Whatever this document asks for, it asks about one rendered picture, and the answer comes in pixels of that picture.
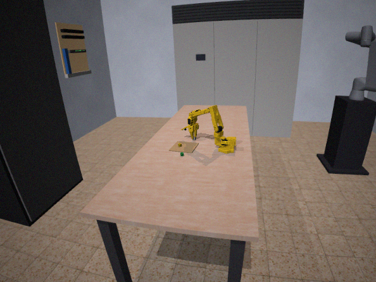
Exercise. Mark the tan square mat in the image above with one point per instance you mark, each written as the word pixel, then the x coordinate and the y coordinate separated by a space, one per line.
pixel 187 147

